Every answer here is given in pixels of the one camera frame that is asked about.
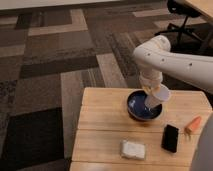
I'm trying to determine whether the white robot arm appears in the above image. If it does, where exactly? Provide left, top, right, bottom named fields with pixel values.
left=133, top=35, right=213, bottom=94

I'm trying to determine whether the dark blue ceramic bowl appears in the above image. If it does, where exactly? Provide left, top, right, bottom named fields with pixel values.
left=127, top=90, right=162, bottom=121

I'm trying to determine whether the white sponge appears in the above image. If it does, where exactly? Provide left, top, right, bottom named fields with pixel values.
left=120, top=140, right=146, bottom=160

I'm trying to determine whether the black office chair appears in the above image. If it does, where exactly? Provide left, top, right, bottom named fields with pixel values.
left=154, top=0, right=209, bottom=47

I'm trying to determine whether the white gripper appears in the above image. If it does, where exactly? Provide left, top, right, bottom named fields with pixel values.
left=139, top=69, right=163, bottom=95

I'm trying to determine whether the orange carrot toy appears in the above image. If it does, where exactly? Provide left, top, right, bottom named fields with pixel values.
left=184, top=116, right=202, bottom=134

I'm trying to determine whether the black phone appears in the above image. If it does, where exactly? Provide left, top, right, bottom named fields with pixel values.
left=161, top=125, right=179, bottom=153

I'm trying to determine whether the wooden desk corner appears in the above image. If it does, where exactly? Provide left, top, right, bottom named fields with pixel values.
left=185, top=0, right=213, bottom=21

